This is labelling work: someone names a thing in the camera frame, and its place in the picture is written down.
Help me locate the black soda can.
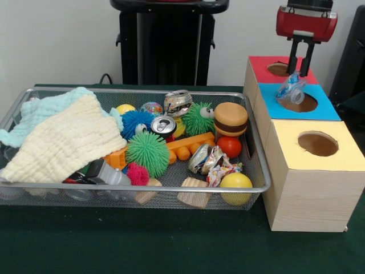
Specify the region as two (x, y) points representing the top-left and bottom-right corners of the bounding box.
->
(150, 115), (177, 140)

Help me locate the neighbouring green covered table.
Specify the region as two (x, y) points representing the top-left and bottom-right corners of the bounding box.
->
(336, 94), (365, 134)

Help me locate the red tomato ball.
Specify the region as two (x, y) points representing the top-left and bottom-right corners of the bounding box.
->
(216, 136), (242, 159)

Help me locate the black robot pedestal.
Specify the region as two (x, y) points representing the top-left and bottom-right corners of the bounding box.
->
(109, 0), (230, 86)

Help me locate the crushed clear plastic bottle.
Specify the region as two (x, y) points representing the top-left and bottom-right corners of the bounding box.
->
(275, 71), (307, 105)

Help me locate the wooden box with three holes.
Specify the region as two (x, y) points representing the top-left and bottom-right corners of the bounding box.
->
(243, 55), (365, 232)

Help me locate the cream waffle cloth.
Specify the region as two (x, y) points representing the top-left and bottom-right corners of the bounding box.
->
(0, 94), (128, 183)

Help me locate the dark green table cloth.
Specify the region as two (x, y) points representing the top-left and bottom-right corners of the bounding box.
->
(0, 83), (365, 274)

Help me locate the light blue waffle cloth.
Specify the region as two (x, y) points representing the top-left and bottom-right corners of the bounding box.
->
(0, 87), (125, 148)

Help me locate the blue spiky ball with eyes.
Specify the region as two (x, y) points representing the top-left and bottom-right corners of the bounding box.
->
(121, 110), (156, 142)

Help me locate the green spiky ball with eyes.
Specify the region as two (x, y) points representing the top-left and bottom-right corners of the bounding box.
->
(182, 102), (216, 136)

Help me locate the toy burger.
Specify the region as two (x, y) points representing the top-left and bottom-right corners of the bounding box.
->
(213, 102), (249, 138)

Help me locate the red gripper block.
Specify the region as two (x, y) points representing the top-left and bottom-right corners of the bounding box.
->
(275, 6), (339, 77)

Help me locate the large yellow ball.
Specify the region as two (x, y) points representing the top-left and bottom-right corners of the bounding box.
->
(219, 172), (254, 206)

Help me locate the shallow wire mesh bin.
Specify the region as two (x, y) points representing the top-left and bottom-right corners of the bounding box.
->
(0, 87), (271, 211)

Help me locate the plain green spiky ball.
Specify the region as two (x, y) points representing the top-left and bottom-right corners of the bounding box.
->
(125, 131), (171, 178)

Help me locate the black chair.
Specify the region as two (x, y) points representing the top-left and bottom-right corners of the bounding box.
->
(329, 5), (365, 99)

